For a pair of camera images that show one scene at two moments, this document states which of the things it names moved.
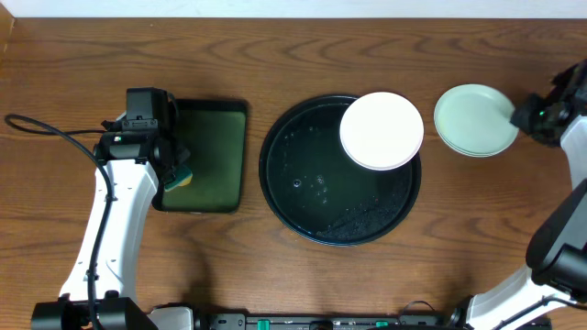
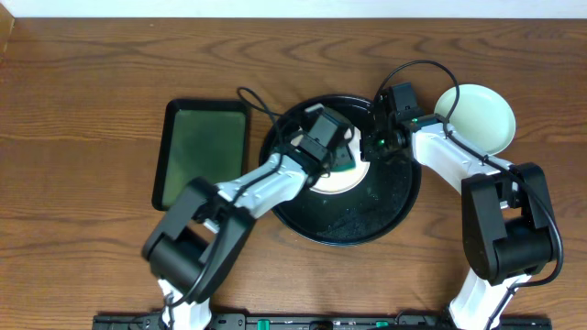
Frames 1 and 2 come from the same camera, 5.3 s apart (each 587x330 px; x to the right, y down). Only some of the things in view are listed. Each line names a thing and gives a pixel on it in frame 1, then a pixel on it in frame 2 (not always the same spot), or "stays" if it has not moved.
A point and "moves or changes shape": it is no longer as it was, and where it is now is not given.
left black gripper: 172,161 -> 342,153
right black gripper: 520,118 -> 373,149
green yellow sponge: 183,176 -> 343,160
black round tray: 315,188 stays
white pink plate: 382,131 moves or changes shape
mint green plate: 474,119 stays
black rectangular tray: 215,134 stays
